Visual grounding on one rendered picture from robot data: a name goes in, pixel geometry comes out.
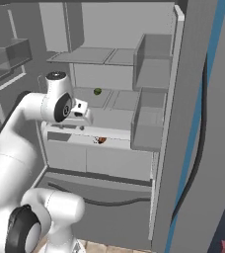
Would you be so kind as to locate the grey freezer drawer front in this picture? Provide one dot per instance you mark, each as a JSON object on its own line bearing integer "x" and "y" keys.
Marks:
{"x": 117, "y": 224}

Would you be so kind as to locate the grey fridge shelf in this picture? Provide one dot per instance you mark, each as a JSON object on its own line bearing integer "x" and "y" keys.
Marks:
{"x": 121, "y": 57}
{"x": 126, "y": 100}
{"x": 93, "y": 100}
{"x": 81, "y": 56}

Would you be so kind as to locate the grey fridge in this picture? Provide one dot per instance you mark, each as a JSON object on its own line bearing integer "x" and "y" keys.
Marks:
{"x": 117, "y": 29}

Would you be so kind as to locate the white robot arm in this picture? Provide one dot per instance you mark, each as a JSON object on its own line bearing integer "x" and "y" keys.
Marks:
{"x": 9, "y": 164}

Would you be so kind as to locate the orange brown food item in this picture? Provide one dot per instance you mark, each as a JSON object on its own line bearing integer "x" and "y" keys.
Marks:
{"x": 101, "y": 140}

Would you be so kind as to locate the grey fridge door, white trim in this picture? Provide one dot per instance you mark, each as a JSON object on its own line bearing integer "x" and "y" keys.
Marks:
{"x": 6, "y": 26}

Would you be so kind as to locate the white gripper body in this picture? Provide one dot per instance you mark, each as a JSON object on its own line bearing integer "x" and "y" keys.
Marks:
{"x": 81, "y": 119}

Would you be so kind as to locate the grey door bin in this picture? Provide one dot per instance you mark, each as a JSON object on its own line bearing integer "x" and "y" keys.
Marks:
{"x": 149, "y": 131}
{"x": 4, "y": 57}
{"x": 152, "y": 70}

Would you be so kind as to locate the pale grey fridge drawer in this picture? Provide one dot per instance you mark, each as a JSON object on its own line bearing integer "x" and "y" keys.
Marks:
{"x": 117, "y": 161}
{"x": 66, "y": 154}

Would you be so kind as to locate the green round fruit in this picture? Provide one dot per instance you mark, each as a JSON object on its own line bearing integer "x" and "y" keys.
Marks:
{"x": 98, "y": 91}

